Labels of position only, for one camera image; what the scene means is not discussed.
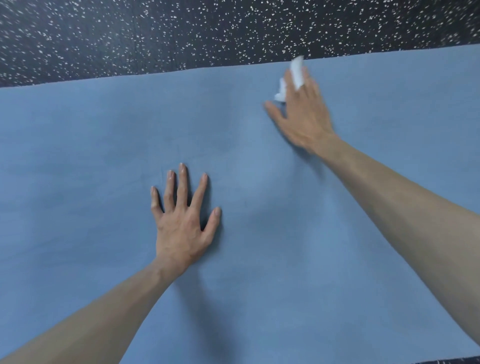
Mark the person's left forearm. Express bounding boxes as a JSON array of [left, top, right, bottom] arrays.
[[0, 259, 181, 364]]

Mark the person's left hand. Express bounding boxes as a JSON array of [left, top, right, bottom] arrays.
[[150, 163, 222, 277]]

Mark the blue table cloth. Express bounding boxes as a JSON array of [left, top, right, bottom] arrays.
[[0, 44, 480, 364]]

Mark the white tissue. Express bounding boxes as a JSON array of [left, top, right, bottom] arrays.
[[274, 55, 305, 103]]

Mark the person's right forearm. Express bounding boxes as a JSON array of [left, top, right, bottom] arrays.
[[312, 136, 480, 346]]

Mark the person's right hand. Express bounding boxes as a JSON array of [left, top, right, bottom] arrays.
[[263, 67, 340, 157]]

